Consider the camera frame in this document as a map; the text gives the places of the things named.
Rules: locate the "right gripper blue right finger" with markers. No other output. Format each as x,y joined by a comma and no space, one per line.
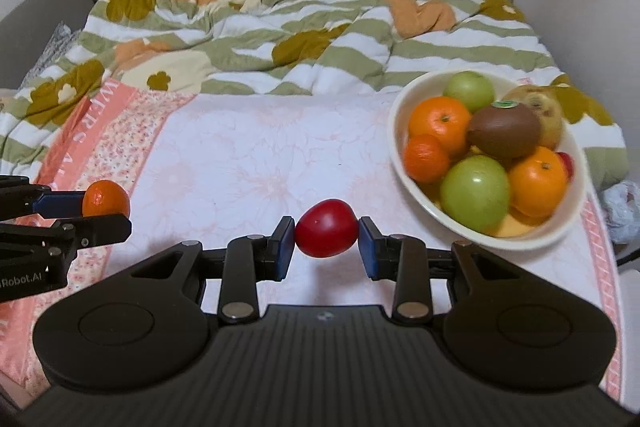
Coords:
384,255

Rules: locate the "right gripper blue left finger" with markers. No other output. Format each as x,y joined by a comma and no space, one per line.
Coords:
265,258

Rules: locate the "red cherry tomato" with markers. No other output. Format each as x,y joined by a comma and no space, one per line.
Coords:
568,164
326,230

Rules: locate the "small mandarin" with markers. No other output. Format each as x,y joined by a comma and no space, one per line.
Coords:
104,198
425,160

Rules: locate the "green apple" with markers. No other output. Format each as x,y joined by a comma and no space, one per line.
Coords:
476,193
473,90

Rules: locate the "large orange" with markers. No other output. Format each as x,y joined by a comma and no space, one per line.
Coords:
538,183
444,118

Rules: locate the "brown kiwi with sticker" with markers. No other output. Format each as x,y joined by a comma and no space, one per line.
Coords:
504,129

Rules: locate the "yellow brown pear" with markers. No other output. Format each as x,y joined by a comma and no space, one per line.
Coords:
543,103

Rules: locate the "cream oval bowl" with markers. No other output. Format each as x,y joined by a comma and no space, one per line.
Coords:
517,236

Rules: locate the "pink floral towel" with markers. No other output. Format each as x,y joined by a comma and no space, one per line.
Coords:
215,167

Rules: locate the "grey patterned pillow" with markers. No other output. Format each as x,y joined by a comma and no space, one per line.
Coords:
62,39

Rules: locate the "striped floral duvet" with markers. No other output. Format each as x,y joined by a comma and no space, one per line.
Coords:
292,47

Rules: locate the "grey sofa backrest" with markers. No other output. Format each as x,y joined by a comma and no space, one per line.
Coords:
27,29

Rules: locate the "white plastic bag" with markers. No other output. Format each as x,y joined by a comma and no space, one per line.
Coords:
620,204

